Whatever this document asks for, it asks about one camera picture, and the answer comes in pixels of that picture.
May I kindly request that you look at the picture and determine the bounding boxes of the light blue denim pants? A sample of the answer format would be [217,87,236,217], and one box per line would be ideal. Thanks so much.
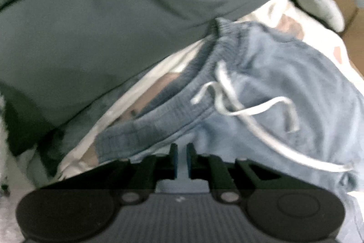
[95,18,363,242]

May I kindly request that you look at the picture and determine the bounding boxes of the dark grey quilt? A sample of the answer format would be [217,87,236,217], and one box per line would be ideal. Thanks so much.
[1,0,269,130]

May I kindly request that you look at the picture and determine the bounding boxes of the brown cardboard sheet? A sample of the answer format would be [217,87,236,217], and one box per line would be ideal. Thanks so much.
[301,0,364,78]

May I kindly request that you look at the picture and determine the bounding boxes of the cream bear print bedsheet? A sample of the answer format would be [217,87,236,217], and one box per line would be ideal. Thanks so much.
[56,0,363,180]

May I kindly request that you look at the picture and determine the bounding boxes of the white fluffy garment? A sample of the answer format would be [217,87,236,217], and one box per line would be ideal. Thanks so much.
[0,95,10,197]

